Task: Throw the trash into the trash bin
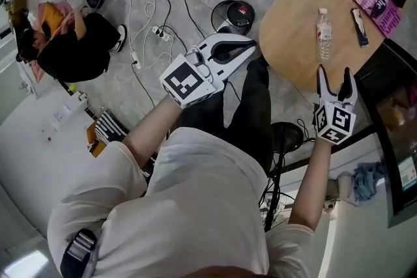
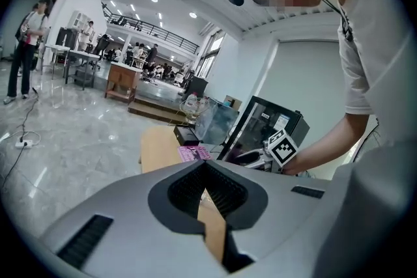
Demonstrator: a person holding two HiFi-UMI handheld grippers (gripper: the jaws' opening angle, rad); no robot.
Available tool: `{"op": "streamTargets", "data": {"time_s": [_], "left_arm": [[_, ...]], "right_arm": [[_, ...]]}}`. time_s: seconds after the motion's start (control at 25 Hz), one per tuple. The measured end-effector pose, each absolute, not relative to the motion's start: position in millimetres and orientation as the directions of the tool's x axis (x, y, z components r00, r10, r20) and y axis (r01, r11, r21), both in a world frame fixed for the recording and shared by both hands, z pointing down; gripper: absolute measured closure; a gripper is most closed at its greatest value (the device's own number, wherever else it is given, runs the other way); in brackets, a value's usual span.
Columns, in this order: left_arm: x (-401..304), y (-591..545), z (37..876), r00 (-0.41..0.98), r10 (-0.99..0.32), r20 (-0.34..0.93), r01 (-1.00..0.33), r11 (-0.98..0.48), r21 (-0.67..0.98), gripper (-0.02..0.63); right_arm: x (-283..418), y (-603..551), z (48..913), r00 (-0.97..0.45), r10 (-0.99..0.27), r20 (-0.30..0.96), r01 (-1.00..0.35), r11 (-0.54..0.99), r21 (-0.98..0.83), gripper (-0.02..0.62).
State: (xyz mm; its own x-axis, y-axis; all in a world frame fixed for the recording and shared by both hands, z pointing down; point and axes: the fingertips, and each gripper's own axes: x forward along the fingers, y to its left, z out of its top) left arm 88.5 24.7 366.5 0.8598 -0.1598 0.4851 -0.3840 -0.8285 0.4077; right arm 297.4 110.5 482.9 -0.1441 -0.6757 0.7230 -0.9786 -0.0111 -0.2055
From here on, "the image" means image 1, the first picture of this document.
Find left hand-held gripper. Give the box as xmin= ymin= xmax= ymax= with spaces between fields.
xmin=158 ymin=33 xmax=258 ymax=109

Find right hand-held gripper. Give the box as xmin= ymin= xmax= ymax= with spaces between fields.
xmin=313 ymin=64 xmax=358 ymax=145

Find black wire waste bin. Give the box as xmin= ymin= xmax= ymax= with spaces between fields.
xmin=210 ymin=0 xmax=256 ymax=36

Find clear plastic water bottle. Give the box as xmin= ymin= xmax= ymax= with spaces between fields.
xmin=315 ymin=7 xmax=334 ymax=62

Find black pen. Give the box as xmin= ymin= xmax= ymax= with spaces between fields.
xmin=350 ymin=7 xmax=370 ymax=48

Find person's right forearm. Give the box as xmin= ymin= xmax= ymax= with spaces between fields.
xmin=287 ymin=136 xmax=337 ymax=232

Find person's left forearm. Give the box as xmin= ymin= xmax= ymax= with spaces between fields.
xmin=121 ymin=94 xmax=184 ymax=171

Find person's black trousers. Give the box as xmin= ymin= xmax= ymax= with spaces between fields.
xmin=167 ymin=57 xmax=274 ymax=177

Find white power strip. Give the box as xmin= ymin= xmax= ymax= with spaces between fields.
xmin=151 ymin=25 xmax=174 ymax=43

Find black standing fan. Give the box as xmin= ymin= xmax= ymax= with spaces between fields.
xmin=259 ymin=121 xmax=306 ymax=234

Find purple book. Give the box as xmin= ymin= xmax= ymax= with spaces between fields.
xmin=352 ymin=0 xmax=405 ymax=39

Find blue cloth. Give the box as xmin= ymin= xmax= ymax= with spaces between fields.
xmin=352 ymin=161 xmax=388 ymax=203

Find white cloth roll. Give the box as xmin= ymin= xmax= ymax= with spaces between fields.
xmin=324 ymin=171 xmax=355 ymax=213

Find black white striped box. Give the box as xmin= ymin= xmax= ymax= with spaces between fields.
xmin=93 ymin=109 xmax=130 ymax=145

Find person's white shirt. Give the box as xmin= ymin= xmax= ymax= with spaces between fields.
xmin=46 ymin=126 xmax=314 ymax=278

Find yellow box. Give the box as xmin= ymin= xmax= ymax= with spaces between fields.
xmin=85 ymin=119 xmax=109 ymax=159

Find white wall socket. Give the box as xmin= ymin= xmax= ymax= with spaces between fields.
xmin=53 ymin=104 xmax=72 ymax=124

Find black grey shoulder strap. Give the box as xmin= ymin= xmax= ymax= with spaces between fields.
xmin=59 ymin=228 xmax=99 ymax=278

